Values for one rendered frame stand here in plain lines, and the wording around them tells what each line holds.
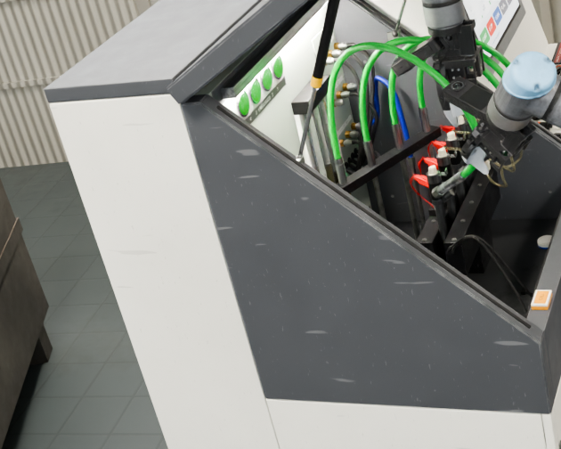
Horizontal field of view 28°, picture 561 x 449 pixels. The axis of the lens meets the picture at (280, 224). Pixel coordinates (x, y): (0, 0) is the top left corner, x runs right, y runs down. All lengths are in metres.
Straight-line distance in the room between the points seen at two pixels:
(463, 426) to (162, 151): 0.77
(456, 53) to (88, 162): 0.73
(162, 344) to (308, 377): 0.32
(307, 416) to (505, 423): 0.41
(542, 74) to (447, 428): 0.75
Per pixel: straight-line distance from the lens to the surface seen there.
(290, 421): 2.32
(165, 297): 2.26
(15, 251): 4.15
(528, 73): 1.79
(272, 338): 2.20
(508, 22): 2.98
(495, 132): 1.97
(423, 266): 1.99
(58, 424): 3.93
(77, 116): 2.13
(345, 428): 2.28
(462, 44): 2.14
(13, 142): 6.18
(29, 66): 5.92
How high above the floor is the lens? 2.11
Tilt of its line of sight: 26 degrees down
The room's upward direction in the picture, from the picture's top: 15 degrees counter-clockwise
